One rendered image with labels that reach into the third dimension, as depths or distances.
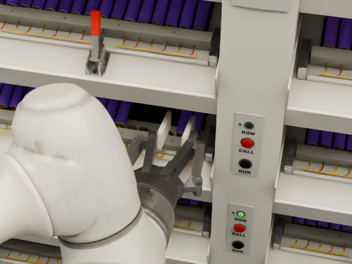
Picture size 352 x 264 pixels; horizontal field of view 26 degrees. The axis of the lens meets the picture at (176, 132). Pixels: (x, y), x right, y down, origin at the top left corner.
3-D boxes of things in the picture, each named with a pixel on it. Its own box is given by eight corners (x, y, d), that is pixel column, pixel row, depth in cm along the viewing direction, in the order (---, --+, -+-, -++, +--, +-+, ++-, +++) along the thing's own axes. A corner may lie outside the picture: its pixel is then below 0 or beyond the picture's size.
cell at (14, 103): (31, 80, 131) (19, 112, 128) (21, 78, 131) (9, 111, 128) (28, 74, 129) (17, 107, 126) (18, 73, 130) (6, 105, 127)
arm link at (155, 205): (96, 202, 93) (110, 175, 98) (97, 259, 98) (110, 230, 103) (168, 214, 92) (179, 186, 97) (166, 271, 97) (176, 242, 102)
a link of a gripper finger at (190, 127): (181, 136, 113) (186, 138, 113) (190, 113, 119) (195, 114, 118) (180, 153, 114) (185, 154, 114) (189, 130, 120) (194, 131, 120)
